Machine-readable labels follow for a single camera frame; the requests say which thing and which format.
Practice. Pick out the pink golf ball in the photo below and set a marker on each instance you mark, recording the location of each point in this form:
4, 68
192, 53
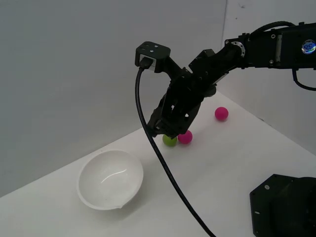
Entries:
185, 138
221, 113

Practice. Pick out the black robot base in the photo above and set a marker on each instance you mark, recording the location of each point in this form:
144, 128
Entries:
281, 207

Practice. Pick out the white bowl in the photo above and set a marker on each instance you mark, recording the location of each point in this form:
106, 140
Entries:
111, 177

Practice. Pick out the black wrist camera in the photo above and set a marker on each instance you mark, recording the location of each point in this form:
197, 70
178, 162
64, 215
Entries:
153, 55

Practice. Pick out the green golf ball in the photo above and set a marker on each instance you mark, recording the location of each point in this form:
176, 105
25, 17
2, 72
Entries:
169, 142

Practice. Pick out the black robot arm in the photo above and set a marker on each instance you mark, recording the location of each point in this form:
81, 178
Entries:
266, 49

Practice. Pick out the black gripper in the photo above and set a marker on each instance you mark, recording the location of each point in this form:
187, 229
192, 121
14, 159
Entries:
192, 86

